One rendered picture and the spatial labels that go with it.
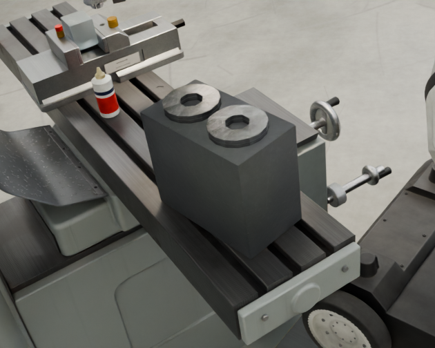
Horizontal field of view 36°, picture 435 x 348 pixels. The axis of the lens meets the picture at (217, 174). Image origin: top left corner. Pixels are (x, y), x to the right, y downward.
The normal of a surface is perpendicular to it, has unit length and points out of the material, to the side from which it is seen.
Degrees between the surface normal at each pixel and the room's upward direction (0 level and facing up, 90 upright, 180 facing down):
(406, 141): 0
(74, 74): 90
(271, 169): 90
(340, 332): 90
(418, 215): 0
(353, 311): 18
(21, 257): 0
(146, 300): 90
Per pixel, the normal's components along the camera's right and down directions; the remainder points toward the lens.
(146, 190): -0.13, -0.77
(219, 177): -0.72, 0.51
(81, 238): 0.53, 0.48
